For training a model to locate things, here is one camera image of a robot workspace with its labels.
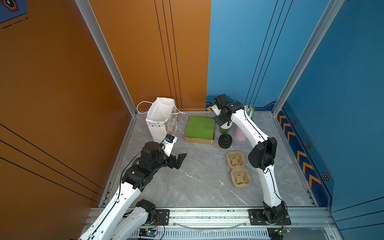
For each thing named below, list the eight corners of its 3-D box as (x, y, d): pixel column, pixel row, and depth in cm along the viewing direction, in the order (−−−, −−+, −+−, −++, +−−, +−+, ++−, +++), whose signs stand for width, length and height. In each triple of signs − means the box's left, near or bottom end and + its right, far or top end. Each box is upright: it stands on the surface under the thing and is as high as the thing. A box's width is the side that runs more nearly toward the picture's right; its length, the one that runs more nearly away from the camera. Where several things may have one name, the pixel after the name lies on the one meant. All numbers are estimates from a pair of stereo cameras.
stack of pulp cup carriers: (230, 189, 84) (231, 186, 79) (225, 155, 97) (226, 151, 93) (250, 189, 84) (253, 186, 79) (242, 155, 97) (245, 151, 93)
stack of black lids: (218, 148, 101) (219, 143, 96) (217, 138, 106) (218, 133, 101) (231, 148, 101) (233, 143, 96) (229, 138, 106) (231, 133, 101)
